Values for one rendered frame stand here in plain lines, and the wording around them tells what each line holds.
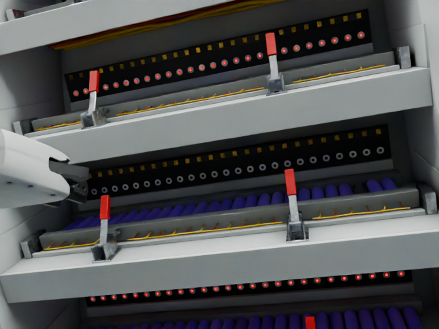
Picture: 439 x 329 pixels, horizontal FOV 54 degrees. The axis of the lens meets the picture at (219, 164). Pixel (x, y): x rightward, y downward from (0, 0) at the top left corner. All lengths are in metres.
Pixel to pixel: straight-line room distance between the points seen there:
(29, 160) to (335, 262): 0.36
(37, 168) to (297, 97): 0.31
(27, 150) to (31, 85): 0.40
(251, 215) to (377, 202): 0.17
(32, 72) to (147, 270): 0.43
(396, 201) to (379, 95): 0.14
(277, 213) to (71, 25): 0.41
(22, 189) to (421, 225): 0.44
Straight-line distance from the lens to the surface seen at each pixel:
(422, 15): 0.59
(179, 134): 0.58
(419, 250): 0.55
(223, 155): 0.71
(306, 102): 0.55
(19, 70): 0.82
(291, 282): 0.71
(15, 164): 0.42
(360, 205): 0.60
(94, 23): 0.68
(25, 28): 0.74
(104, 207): 0.64
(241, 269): 0.56
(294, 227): 0.57
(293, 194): 0.56
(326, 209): 0.60
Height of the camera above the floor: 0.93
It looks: 7 degrees up
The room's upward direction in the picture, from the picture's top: 7 degrees counter-clockwise
